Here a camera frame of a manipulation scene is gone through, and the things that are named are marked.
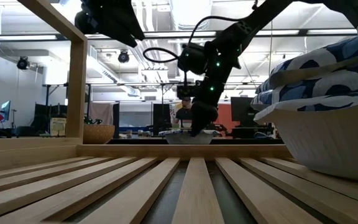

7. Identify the wooden slatted shelf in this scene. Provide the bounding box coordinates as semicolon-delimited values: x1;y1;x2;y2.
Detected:
0;0;358;224

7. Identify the person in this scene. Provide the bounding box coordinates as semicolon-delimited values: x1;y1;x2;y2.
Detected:
173;96;196;129

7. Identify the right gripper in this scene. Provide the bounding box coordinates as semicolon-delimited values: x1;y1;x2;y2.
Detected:
191;67;233;138

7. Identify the orange patterned ceramic bowl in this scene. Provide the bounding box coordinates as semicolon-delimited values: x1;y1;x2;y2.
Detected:
83;124;116;145

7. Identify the black ceiling spotlight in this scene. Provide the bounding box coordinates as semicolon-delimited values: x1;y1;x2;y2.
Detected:
16;55;31;71
117;49;131;64

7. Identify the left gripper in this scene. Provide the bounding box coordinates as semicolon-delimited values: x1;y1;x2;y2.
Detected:
74;0;146;48

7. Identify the white ventilation duct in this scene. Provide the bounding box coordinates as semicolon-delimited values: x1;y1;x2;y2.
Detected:
85;45;142;98

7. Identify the black computer monitor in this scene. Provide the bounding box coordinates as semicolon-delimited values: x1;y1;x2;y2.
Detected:
152;103;173;133
230;96;256;124

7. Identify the blue white paper bowl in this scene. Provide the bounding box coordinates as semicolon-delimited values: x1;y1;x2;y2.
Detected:
250;60;358;111
268;30;358;85
160;129;220;146
253;93;358;183

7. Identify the beige cardboard box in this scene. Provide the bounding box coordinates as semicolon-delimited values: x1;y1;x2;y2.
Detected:
49;116;68;137

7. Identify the tilted computer monitor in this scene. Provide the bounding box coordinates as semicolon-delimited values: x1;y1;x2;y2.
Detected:
0;99;12;123

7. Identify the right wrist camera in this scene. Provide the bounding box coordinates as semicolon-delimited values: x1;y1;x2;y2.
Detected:
176;83;202;101

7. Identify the grey hanging cloth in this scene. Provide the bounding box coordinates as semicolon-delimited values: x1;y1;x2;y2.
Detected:
88;101;115;126

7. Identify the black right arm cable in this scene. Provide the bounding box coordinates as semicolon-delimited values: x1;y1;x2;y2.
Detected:
142;15;251;63

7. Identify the red partition panel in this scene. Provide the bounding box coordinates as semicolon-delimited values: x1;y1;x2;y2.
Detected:
216;103;241;131

